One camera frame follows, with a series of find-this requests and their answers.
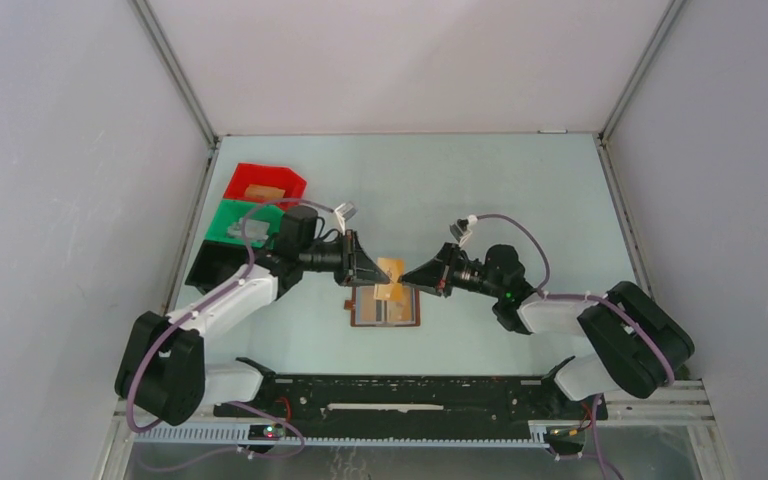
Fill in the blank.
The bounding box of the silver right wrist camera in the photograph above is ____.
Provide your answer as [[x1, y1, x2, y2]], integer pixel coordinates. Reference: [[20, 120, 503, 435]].
[[449, 219, 472, 247]]

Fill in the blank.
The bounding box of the brown leather card holder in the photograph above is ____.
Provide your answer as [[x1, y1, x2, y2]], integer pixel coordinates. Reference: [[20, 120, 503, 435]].
[[343, 286, 421, 328]]

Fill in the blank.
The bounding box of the orange credit card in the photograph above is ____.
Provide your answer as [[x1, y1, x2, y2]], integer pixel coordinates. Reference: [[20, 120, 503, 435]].
[[373, 257, 406, 303], [386, 299, 415, 324]]

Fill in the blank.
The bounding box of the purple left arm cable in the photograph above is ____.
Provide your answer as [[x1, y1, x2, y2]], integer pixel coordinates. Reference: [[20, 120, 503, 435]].
[[125, 197, 336, 474]]

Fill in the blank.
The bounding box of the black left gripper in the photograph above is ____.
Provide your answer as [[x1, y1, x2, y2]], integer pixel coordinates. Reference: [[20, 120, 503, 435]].
[[299, 230, 389, 288]]

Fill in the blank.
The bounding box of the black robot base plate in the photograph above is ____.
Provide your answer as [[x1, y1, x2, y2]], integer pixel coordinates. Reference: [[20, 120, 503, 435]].
[[250, 370, 608, 442]]

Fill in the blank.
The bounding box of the clear card in green bin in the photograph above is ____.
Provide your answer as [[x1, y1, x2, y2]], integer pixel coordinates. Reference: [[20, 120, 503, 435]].
[[226, 218, 270, 244]]

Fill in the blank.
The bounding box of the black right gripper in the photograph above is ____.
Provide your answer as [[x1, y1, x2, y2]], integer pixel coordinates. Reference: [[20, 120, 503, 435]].
[[399, 242, 503, 299]]

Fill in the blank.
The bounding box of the green plastic bin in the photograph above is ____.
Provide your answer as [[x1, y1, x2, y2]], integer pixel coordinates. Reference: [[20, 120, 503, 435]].
[[205, 199, 284, 248]]

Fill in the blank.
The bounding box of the black plastic bin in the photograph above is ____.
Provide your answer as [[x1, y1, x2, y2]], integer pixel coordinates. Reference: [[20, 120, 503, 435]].
[[184, 240, 250, 295]]

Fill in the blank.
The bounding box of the red plastic bin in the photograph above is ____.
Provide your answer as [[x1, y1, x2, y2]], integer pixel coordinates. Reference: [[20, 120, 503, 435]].
[[222, 163, 307, 203]]

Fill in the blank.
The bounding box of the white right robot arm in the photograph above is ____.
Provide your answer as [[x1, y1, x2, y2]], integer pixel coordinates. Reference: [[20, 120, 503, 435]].
[[399, 215, 696, 418]]

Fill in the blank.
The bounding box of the orange card in red bin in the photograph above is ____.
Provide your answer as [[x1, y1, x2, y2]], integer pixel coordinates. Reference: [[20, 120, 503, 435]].
[[243, 184, 285, 203]]

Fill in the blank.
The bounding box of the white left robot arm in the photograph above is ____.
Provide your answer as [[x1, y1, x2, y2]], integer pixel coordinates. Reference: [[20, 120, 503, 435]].
[[114, 198, 390, 433]]

